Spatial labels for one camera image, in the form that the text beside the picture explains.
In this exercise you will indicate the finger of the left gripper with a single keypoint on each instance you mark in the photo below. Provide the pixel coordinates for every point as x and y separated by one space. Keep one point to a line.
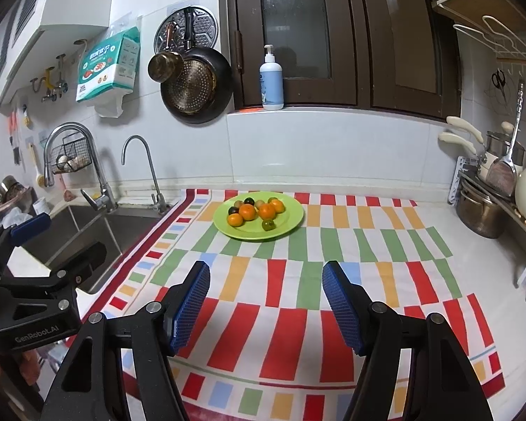
18 235
72 273

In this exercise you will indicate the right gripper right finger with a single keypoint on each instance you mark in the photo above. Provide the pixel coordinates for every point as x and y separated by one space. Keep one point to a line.
442 385

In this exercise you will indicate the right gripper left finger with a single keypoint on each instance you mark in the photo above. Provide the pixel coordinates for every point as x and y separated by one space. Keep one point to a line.
90 385

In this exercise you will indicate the small orange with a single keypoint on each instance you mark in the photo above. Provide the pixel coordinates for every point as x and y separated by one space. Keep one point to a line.
235 220
279 206

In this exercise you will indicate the large orange with stem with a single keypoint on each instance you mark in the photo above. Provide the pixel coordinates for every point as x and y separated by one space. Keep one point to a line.
247 212

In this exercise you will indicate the small orange back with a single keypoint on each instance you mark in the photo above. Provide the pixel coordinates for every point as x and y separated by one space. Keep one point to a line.
279 206

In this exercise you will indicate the large chrome kitchen faucet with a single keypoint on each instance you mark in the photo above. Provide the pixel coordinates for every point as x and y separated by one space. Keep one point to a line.
106 199

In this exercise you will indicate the steel sink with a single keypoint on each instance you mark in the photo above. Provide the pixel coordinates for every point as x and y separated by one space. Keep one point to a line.
76 226

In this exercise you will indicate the colourful striped tablecloth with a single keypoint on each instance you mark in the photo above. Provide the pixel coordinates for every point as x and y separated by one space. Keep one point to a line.
266 345

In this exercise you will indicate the steel cooking pot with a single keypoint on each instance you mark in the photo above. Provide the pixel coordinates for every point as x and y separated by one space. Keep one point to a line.
479 212

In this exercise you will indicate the dish rack shelf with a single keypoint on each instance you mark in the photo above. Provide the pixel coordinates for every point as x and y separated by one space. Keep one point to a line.
464 168

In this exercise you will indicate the teal paper towel box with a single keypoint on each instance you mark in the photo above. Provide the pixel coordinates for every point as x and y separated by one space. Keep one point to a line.
109 67

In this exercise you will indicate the metal spatula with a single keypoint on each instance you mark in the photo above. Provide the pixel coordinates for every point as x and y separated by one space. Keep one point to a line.
502 175

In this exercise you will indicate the black frying pan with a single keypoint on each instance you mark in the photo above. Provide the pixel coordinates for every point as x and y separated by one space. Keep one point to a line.
203 88

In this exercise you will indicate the green plate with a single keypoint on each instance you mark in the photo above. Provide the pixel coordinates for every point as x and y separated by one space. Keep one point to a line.
252 230

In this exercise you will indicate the round metal steamer rack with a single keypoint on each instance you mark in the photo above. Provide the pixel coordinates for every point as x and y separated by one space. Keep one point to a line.
204 30

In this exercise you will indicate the blue soap pump bottle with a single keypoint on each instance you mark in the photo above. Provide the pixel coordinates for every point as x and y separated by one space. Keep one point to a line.
271 81

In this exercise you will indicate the wire sponge basket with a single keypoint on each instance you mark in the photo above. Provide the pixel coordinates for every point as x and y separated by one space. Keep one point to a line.
71 154

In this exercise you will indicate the cream handled pot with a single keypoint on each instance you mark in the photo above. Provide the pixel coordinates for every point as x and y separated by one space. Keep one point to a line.
487 147

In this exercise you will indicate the black scissors on wall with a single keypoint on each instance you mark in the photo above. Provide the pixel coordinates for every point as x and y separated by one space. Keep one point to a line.
498 79

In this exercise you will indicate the white wire hanger rack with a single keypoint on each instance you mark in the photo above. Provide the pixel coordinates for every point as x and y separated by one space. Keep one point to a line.
499 25

